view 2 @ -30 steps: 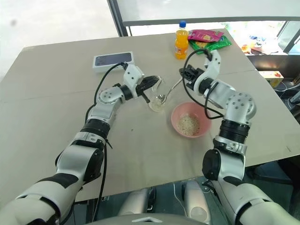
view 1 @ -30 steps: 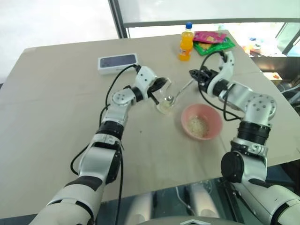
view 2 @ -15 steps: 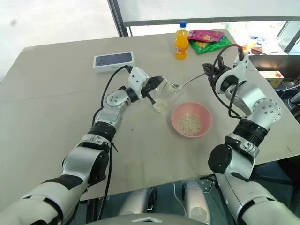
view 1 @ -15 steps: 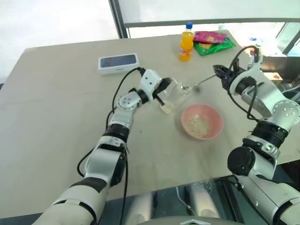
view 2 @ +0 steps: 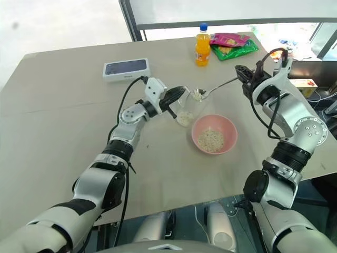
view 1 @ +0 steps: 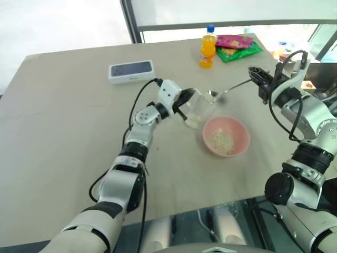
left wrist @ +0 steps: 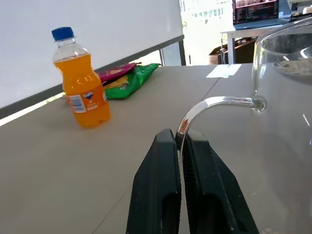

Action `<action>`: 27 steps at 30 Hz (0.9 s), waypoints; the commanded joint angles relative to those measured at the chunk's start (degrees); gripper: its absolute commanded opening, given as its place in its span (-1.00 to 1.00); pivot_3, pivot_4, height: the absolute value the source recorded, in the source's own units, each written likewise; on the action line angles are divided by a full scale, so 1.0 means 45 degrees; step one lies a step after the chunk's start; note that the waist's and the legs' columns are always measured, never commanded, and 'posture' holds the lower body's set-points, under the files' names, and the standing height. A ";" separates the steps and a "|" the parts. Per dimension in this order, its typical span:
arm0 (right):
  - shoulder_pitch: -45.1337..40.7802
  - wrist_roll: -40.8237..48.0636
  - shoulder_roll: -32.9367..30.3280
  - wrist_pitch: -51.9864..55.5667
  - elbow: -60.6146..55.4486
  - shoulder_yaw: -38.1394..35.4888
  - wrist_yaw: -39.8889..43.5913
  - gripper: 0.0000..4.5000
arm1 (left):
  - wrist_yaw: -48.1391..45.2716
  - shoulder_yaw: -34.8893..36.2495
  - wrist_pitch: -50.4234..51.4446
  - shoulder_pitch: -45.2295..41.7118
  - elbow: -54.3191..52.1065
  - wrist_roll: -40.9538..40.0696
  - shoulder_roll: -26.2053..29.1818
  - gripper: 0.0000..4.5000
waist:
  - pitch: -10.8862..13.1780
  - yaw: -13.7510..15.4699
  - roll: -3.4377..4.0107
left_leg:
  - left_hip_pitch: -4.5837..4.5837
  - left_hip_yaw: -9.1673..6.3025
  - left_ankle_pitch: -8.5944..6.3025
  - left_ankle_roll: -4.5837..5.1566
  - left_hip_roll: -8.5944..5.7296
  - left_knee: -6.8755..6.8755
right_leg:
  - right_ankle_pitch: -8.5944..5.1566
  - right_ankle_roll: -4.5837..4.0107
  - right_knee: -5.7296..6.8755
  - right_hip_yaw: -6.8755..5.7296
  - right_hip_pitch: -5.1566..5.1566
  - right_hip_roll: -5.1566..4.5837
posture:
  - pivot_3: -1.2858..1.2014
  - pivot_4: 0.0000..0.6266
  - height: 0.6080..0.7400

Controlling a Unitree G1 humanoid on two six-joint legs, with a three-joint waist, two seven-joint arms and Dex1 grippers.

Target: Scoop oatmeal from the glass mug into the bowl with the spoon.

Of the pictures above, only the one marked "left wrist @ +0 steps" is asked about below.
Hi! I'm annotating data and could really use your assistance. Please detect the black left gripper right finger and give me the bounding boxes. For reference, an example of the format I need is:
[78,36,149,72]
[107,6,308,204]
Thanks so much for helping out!
[182,129,259,234]

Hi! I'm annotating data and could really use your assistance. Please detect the clear glass pitcher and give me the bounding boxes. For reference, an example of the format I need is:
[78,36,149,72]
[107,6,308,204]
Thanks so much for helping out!
[175,16,312,234]

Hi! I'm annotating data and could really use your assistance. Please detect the white desk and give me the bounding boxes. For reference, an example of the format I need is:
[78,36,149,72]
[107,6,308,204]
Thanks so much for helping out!
[220,23,286,64]

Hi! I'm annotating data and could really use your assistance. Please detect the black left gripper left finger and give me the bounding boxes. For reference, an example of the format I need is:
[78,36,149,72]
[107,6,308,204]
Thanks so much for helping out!
[125,129,182,234]

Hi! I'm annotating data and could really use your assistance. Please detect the laptop with lit screen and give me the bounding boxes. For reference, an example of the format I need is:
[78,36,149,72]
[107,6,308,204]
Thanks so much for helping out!
[232,0,286,26]

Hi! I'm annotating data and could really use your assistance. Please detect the brown cardboard box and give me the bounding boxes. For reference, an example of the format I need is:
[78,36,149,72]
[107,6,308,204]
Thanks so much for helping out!
[208,43,230,65]

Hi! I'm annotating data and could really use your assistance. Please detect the orange soda plastic bottle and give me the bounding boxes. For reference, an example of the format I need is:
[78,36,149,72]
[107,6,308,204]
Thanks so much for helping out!
[51,26,111,129]

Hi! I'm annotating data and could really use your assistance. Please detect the oatmeal flakes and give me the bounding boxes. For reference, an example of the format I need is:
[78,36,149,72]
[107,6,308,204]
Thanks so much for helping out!
[273,58,312,77]

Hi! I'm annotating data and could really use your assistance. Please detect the pink snack bag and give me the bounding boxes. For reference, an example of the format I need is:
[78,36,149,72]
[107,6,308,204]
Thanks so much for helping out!
[97,62,139,84]

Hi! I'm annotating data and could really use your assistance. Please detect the white whiteboard with dark frame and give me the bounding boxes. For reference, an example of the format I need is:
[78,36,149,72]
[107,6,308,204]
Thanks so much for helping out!
[0,0,187,120]

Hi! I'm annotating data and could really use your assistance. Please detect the white paper sheet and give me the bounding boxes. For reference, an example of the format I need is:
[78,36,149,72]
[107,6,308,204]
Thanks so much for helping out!
[206,64,242,79]

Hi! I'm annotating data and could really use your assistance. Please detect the green snack bag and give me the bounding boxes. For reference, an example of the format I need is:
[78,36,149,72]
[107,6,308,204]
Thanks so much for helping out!
[104,63,162,99]

